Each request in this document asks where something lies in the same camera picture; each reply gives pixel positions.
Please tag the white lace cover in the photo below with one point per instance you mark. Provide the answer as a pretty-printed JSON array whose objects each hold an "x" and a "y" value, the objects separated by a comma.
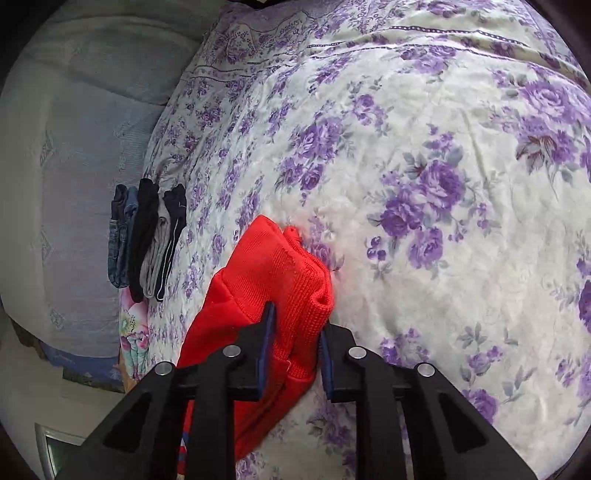
[{"x": 77, "y": 110}]

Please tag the folded grey white garment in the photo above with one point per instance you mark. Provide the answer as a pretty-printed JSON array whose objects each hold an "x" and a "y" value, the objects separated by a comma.
[{"x": 152, "y": 267}]

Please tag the folded teal pink floral quilt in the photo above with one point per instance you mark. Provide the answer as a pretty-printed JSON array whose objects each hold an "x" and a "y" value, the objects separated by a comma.
[{"x": 133, "y": 334}]

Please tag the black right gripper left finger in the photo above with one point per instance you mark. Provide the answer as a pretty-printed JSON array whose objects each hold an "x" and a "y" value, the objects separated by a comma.
[{"x": 176, "y": 414}]

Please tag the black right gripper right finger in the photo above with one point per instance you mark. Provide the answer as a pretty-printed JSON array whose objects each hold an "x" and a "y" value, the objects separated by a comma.
[{"x": 411, "y": 420}]

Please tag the purple floral bed sheet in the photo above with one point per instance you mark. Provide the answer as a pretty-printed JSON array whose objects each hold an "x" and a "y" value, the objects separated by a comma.
[{"x": 435, "y": 156}]

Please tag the folded black pants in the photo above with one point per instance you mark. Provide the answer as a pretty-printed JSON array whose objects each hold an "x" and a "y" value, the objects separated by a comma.
[{"x": 142, "y": 234}]

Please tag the folded navy striped pants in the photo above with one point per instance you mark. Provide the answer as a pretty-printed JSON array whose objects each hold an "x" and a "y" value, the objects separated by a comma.
[{"x": 175, "y": 204}]

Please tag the red pants with blue stripe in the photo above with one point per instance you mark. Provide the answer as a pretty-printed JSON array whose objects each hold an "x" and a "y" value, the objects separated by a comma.
[{"x": 269, "y": 279}]

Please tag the blue patterned cloth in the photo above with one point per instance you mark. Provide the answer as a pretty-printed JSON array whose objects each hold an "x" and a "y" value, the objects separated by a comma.
[{"x": 100, "y": 373}]

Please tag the folded blue jeans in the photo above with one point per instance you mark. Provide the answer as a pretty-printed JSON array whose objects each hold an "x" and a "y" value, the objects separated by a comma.
[{"x": 124, "y": 206}]

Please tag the window with white frame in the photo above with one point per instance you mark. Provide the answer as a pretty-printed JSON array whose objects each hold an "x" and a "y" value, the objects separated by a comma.
[{"x": 54, "y": 449}]

